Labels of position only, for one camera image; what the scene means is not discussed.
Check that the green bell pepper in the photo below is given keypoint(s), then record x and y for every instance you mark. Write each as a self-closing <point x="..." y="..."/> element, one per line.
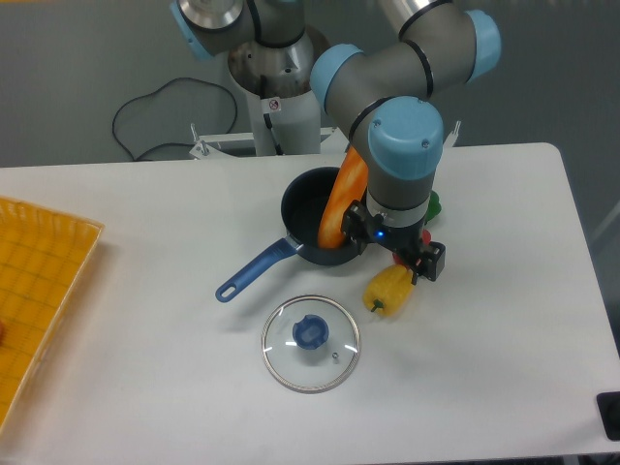
<point x="434" y="207"/>

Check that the red bell pepper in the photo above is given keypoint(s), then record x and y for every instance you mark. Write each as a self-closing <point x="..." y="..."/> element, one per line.
<point x="426" y="237"/>

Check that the yellow bell pepper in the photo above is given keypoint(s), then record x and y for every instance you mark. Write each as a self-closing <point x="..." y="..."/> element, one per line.
<point x="388" y="290"/>

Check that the yellow woven basket tray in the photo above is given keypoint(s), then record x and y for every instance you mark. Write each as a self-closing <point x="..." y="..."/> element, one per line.
<point x="43" y="254"/>

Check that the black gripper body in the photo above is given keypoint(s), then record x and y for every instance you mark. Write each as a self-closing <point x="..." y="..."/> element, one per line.
<point x="402" y="241"/>

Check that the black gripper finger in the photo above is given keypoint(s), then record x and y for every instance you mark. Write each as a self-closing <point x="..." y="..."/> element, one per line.
<point x="424" y="260"/>
<point x="354" y="226"/>

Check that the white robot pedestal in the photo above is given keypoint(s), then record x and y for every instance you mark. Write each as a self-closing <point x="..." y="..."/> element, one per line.
<point x="285" y="115"/>

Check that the black object at table corner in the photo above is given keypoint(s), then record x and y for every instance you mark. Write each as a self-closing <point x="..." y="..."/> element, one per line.
<point x="609" y="407"/>

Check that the orange baguette bread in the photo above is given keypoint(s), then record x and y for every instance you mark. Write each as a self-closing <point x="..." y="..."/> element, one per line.
<point x="349" y="185"/>

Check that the glass pot lid blue knob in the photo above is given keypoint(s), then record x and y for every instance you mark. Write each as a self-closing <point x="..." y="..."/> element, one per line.
<point x="310" y="344"/>

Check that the dark blue saucepan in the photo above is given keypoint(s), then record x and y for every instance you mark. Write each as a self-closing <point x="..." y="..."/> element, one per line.
<point x="302" y="208"/>

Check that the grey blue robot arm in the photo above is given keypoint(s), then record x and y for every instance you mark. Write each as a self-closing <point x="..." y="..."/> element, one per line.
<point x="379" y="102"/>

